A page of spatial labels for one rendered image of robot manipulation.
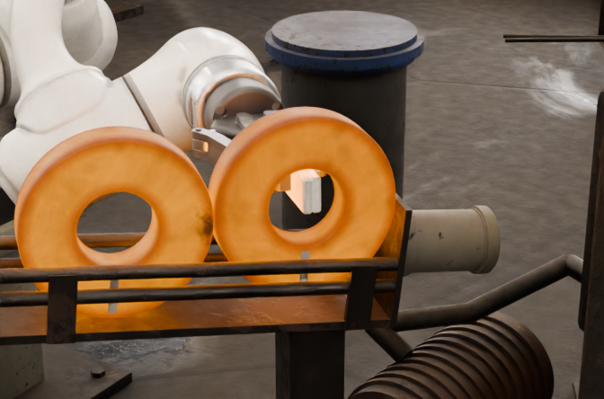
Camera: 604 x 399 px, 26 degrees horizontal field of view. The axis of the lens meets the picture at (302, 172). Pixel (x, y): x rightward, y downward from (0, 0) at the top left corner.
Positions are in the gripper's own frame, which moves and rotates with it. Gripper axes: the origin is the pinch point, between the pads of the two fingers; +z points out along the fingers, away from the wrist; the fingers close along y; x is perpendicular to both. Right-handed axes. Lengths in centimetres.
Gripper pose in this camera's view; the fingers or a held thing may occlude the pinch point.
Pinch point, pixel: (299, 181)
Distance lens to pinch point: 108.0
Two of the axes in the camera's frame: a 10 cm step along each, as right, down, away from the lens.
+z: 2.9, 3.1, -9.1
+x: -0.1, -9.4, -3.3
